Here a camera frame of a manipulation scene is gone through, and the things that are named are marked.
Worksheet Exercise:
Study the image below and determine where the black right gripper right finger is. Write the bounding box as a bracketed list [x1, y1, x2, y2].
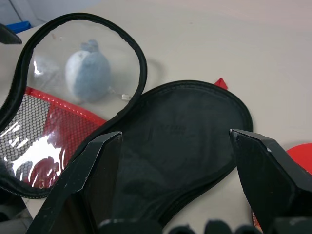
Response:
[229, 129, 312, 234]

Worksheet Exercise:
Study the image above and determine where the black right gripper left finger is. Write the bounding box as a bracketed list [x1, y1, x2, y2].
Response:
[25, 131, 123, 234]

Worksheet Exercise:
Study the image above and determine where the blue plush toy keychain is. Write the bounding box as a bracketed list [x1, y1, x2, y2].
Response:
[64, 39, 112, 103]

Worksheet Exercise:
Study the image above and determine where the blue plastic box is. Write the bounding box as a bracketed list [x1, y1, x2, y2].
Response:
[4, 20, 33, 34]

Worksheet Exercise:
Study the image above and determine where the red round object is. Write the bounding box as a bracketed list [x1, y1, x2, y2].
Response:
[285, 143, 312, 175]

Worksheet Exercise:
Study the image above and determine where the red mesh pouch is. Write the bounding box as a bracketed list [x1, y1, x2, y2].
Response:
[0, 12, 254, 229]

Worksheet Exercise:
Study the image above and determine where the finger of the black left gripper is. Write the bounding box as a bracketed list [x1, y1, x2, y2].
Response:
[0, 23, 23, 45]

